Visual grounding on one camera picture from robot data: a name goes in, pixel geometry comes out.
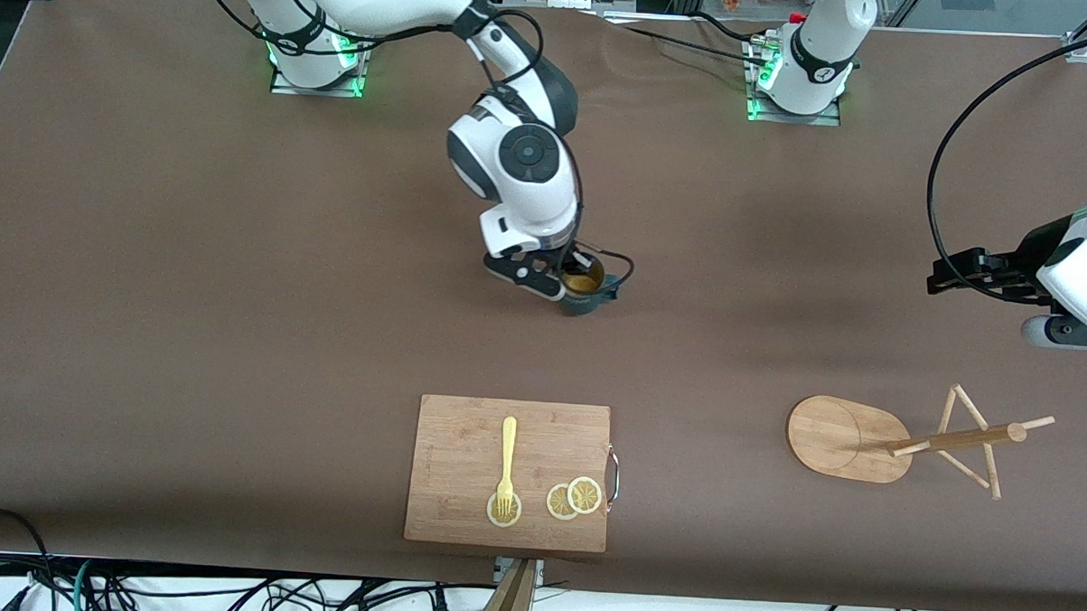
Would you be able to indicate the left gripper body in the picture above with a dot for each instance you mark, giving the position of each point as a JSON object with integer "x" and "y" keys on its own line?
{"x": 1020, "y": 265}

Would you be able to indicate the teal cup with yellow inside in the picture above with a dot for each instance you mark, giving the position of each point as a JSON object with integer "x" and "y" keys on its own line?
{"x": 587, "y": 300}

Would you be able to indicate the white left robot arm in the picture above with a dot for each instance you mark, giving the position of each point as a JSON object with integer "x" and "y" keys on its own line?
{"x": 824, "y": 44}

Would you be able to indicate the wooden cup rack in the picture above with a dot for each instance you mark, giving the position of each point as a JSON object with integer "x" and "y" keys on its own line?
{"x": 837, "y": 438}

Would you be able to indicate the yellow plastic fork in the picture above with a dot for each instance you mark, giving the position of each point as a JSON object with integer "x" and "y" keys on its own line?
{"x": 508, "y": 449}

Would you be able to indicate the bamboo cutting board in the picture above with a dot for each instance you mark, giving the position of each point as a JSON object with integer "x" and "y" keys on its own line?
{"x": 466, "y": 457}

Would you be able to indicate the lemon slice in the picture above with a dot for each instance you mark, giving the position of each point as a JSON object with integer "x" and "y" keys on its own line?
{"x": 585, "y": 495}
{"x": 556, "y": 505}
{"x": 503, "y": 519}

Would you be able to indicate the brown table cover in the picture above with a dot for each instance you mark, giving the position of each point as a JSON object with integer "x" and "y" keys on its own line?
{"x": 235, "y": 331}

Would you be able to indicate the wooden beam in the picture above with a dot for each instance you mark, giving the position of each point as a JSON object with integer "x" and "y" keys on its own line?
{"x": 510, "y": 603}

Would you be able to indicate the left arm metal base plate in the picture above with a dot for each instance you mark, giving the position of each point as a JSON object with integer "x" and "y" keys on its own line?
{"x": 812, "y": 119}

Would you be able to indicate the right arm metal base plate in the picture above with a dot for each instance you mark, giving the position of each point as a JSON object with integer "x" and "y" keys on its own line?
{"x": 334, "y": 88}

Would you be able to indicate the metal bracket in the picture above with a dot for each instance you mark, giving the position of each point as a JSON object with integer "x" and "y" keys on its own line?
{"x": 502, "y": 568}

